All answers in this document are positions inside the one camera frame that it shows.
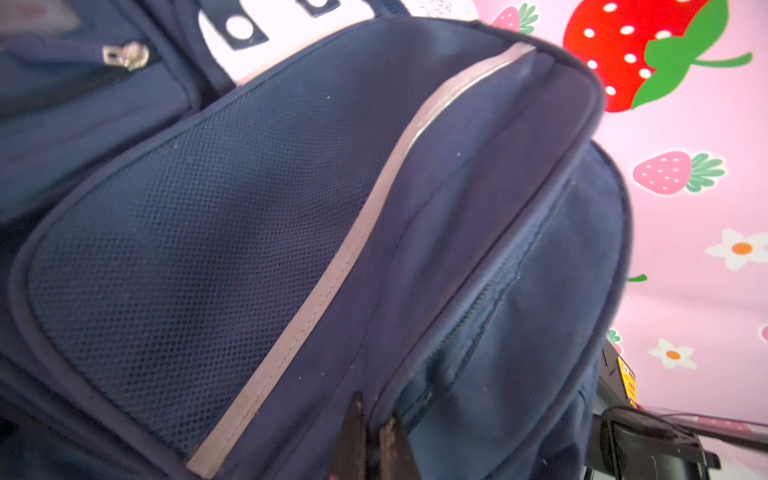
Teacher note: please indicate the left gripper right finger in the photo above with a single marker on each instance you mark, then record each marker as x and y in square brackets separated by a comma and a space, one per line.
[397, 461]

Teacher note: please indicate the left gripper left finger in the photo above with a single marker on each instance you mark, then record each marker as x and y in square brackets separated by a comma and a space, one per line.
[350, 452]

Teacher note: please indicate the navy blue student backpack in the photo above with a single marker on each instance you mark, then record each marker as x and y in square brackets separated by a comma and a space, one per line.
[219, 221]

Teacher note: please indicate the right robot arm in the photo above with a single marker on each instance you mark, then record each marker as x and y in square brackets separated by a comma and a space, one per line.
[633, 443]

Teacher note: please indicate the black control box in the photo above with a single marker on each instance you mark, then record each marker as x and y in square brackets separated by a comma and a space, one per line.
[617, 382]

